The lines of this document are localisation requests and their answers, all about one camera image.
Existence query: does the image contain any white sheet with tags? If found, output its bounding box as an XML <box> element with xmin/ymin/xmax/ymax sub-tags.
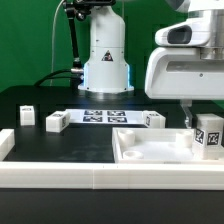
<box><xmin>67</xmin><ymin>109</ymin><xmax>143</xmax><ymax>125</ymax></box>

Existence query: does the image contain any white cable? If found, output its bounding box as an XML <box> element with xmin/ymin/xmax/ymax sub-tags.
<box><xmin>49</xmin><ymin>0</ymin><xmax>66</xmax><ymax>87</ymax></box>

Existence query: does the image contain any white square tabletop part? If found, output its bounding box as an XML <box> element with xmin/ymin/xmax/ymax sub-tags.
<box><xmin>112</xmin><ymin>128</ymin><xmax>224</xmax><ymax>165</ymax></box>

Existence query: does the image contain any white U-shaped obstacle fence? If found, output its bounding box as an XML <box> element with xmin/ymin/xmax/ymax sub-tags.
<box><xmin>0</xmin><ymin>129</ymin><xmax>224</xmax><ymax>190</ymax></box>

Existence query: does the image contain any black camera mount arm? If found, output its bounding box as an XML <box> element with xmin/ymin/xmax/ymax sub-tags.
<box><xmin>63</xmin><ymin>0</ymin><xmax>116</xmax><ymax>86</ymax></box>

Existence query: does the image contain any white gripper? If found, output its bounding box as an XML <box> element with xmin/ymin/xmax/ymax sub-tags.
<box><xmin>145</xmin><ymin>18</ymin><xmax>224</xmax><ymax>128</ymax></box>

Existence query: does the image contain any black cable bundle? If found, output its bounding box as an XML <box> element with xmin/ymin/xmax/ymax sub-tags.
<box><xmin>33</xmin><ymin>68</ymin><xmax>84</xmax><ymax>88</ymax></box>

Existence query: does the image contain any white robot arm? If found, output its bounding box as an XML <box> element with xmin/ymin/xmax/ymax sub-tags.
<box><xmin>79</xmin><ymin>0</ymin><xmax>224</xmax><ymax>127</ymax></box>

